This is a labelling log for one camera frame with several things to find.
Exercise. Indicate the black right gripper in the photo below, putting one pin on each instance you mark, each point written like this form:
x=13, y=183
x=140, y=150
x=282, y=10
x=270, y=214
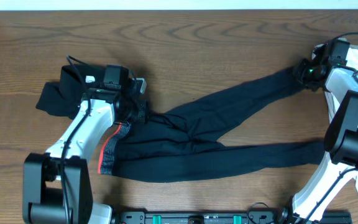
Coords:
x=303, y=63

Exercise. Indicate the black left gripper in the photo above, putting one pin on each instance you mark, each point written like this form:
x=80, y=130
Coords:
x=140, y=111

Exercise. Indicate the dark navy leggings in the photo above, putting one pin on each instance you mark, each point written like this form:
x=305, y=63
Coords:
x=183, y=143

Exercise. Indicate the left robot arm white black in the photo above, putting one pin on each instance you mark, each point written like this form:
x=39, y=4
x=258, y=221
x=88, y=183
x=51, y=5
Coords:
x=56, y=184

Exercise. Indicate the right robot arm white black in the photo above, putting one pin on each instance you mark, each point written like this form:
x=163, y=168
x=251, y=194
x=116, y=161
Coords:
x=339, y=78

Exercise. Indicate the folded black polo shirt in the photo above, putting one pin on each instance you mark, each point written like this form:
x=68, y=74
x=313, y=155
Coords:
x=63, y=98

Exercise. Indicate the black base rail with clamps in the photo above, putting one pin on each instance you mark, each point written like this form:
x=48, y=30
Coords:
x=258, y=213

